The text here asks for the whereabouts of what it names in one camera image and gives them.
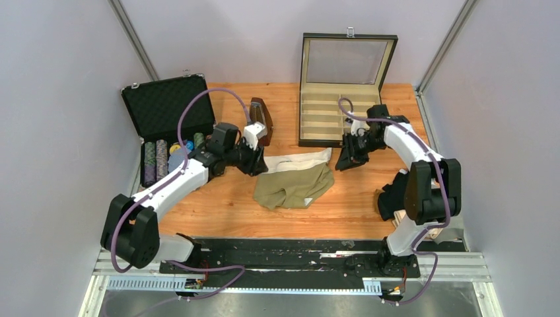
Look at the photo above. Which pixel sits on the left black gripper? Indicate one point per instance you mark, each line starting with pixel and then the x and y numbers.
pixel 255 165

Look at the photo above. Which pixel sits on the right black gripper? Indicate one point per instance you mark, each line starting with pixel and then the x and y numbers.
pixel 349 156

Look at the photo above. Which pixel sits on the olive green white underwear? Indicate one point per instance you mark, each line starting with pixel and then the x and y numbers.
pixel 294 181

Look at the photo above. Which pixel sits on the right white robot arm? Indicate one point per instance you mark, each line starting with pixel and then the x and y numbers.
pixel 432 194

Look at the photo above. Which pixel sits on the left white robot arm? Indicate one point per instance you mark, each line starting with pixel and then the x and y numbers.
pixel 131 233

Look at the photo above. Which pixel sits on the black underwear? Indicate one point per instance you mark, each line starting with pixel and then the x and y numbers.
pixel 390 197

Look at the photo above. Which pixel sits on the beige underwear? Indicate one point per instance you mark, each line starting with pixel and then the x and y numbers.
pixel 400 214

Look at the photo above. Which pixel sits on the wooden metronome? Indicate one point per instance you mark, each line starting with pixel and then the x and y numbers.
pixel 259 113

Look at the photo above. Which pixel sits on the green red chip stack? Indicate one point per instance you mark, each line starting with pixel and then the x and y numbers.
pixel 198 140

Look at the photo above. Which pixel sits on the blue playing cards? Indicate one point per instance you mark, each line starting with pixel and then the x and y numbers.
pixel 176 159

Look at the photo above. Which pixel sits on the black compartment display box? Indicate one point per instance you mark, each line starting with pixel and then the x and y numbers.
pixel 339 65

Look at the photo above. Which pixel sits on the yellow dealer chip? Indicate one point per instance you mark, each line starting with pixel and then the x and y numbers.
pixel 174 148

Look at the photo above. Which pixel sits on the purple grey chip stack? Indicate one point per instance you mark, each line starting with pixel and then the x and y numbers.
pixel 161 159

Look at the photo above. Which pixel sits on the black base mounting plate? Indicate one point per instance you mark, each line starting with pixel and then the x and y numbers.
pixel 295 264

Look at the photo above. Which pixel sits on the green purple chip stack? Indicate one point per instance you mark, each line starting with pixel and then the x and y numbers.
pixel 150 162

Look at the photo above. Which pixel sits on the black poker chip case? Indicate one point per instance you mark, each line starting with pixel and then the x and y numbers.
pixel 155 109

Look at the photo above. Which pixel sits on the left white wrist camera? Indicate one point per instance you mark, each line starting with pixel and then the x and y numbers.
pixel 253 133

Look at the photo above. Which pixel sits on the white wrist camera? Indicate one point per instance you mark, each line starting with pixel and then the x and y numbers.
pixel 253 133
pixel 358 128

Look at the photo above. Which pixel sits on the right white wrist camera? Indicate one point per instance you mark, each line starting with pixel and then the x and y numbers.
pixel 358 128

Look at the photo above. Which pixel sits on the aluminium frame rail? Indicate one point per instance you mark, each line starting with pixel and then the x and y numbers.
pixel 449 268

